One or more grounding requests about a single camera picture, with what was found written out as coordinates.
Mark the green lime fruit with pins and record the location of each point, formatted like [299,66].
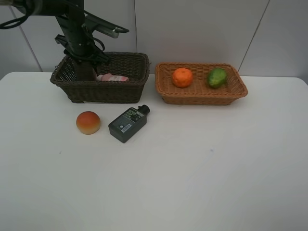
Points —
[216,78]

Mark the orange mandarin fruit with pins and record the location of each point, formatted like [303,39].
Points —
[182,77]

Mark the light orange wicker basket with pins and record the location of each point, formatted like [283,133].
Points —
[199,92]

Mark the dark grey rectangular bottle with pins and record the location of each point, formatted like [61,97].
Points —
[129,123]

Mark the red-yellow peach fruit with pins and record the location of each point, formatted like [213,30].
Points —
[88,122]

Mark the dark brown wicker basket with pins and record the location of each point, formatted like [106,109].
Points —
[135,66]

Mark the pink bottle white cap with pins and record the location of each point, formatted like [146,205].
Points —
[110,77]

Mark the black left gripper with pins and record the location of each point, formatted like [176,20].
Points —
[82,48]

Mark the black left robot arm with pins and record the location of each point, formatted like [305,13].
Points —
[76,24]

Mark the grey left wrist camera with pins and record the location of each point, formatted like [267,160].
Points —
[94,23]

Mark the translucent purple plastic cup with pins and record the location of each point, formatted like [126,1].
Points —
[84,71]

